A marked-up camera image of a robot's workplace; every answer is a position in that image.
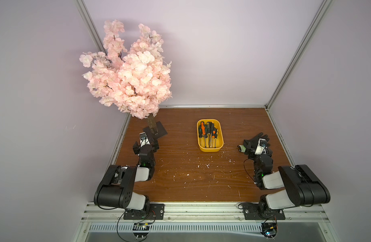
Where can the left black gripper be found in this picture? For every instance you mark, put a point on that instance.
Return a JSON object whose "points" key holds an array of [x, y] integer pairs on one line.
{"points": [[154, 146]]}

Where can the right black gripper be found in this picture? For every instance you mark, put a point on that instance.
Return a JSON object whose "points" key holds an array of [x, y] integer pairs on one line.
{"points": [[255, 147]]}

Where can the yellow plastic storage box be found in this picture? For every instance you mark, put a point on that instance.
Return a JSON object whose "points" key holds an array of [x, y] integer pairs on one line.
{"points": [[220, 139]]}

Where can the green black screwdriver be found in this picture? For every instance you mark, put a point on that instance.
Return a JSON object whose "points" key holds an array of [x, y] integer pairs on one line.
{"points": [[206, 135], [200, 134]]}

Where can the small orange black screwdriver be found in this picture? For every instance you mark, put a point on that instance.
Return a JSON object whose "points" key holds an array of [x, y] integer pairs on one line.
{"points": [[213, 137]]}

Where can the large orange black screwdriver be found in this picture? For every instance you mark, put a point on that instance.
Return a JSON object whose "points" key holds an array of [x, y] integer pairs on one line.
{"points": [[203, 133]]}

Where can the black handled long screwdriver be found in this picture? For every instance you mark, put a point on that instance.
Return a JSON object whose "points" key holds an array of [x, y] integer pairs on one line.
{"points": [[212, 125]]}

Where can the black yellow grip screwdriver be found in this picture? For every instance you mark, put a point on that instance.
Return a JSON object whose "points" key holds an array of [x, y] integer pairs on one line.
{"points": [[215, 137]]}

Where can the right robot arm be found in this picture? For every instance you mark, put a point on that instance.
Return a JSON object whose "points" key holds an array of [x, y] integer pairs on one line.
{"points": [[298, 185]]}

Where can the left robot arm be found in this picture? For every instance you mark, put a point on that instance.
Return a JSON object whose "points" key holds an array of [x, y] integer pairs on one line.
{"points": [[116, 189]]}

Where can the black work glove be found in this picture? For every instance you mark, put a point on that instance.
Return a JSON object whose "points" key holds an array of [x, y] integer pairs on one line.
{"points": [[250, 145]]}

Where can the right controller board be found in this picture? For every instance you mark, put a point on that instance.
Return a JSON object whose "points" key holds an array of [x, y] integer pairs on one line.
{"points": [[269, 230]]}

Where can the controller board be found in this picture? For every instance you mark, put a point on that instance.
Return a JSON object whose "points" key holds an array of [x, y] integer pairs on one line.
{"points": [[141, 231], [269, 230]]}

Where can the pink artificial blossom tree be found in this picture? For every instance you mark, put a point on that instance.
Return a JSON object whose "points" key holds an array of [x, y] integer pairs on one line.
{"points": [[136, 80]]}

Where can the left controller board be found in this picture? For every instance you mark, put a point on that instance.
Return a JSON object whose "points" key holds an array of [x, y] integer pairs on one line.
{"points": [[141, 231]]}

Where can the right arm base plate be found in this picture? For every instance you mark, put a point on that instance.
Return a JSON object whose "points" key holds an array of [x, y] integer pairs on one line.
{"points": [[254, 211]]}

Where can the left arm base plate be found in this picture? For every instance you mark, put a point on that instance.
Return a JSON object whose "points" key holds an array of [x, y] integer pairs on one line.
{"points": [[153, 211]]}

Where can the aluminium front rail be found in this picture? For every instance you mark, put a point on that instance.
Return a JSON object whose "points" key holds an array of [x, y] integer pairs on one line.
{"points": [[208, 212]]}

